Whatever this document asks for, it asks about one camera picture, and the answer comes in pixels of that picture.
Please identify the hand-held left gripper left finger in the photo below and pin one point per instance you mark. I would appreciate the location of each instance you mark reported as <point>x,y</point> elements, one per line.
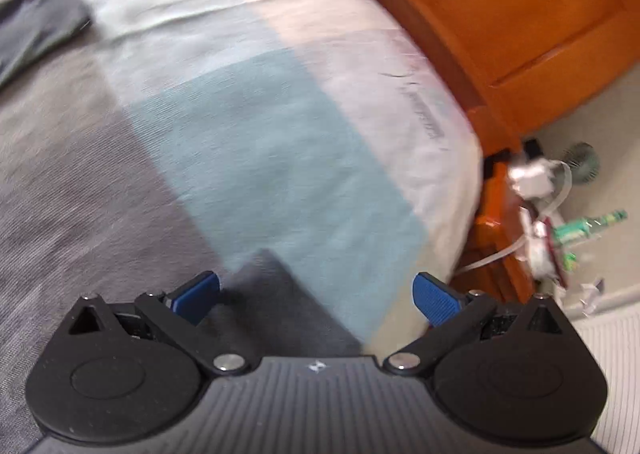
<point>195,291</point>

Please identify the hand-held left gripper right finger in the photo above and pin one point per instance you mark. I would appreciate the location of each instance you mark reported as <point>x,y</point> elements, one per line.
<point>435,299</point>

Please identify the red and white package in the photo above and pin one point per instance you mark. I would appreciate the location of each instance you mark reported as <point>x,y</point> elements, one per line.
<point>542,254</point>

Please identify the white crumpled wrapping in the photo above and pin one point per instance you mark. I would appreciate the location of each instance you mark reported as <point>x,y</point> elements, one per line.
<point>530,174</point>

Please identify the bed with patchwork sheet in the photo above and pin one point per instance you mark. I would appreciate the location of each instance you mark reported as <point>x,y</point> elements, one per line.
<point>250,134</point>

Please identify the green bottle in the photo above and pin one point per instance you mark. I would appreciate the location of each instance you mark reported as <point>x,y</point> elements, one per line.
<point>590,225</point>

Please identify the white ribbed panel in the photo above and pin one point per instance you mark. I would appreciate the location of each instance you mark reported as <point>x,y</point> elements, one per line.
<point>612,374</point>

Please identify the small green fan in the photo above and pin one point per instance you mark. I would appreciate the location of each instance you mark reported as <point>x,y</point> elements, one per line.
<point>582,164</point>

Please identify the wooden headboard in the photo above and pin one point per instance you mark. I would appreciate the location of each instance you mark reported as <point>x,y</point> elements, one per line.
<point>500,9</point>

